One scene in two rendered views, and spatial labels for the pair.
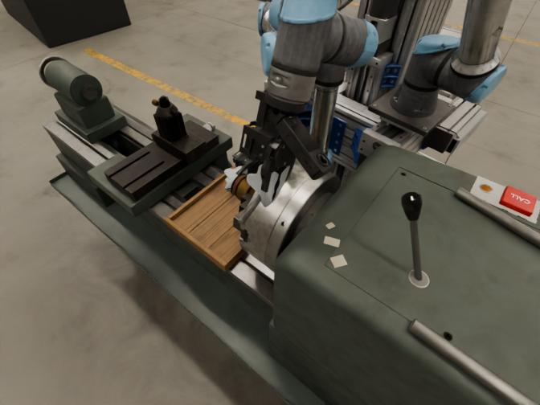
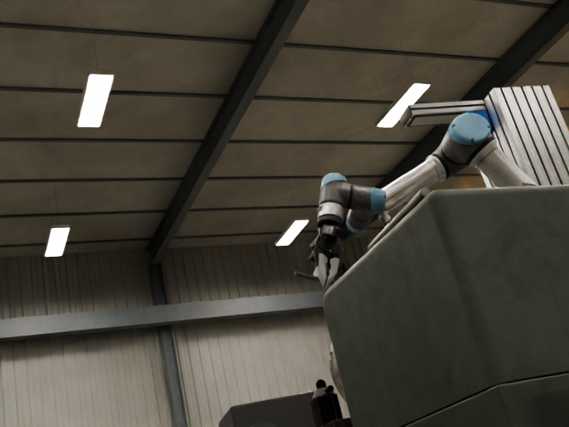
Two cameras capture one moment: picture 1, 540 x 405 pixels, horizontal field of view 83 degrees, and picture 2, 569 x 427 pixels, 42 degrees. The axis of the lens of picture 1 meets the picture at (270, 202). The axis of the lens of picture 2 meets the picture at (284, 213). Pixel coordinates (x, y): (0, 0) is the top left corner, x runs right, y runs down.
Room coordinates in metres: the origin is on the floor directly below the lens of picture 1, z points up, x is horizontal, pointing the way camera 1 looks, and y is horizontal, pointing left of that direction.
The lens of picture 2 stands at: (-1.37, -0.77, 0.70)
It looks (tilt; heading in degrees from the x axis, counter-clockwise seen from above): 23 degrees up; 25
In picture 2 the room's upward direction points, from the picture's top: 14 degrees counter-clockwise
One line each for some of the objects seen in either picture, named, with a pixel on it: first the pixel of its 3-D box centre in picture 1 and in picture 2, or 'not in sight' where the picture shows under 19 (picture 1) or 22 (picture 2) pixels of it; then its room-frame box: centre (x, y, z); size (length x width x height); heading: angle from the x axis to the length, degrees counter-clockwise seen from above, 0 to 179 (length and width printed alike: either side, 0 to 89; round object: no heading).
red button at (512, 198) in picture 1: (517, 201); not in sight; (0.44, -0.55, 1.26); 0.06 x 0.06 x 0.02; 51
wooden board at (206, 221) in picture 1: (230, 212); not in sight; (0.71, 0.15, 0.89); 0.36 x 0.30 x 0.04; 141
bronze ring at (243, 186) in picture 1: (249, 190); not in sight; (0.64, 0.06, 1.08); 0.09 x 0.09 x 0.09; 51
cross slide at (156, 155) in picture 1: (165, 156); not in sight; (0.95, 0.42, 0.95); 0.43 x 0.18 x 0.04; 141
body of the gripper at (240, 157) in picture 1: (253, 161); not in sight; (0.77, 0.05, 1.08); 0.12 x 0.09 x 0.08; 140
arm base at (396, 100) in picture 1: (417, 92); not in sight; (0.98, -0.51, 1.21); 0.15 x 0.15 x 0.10
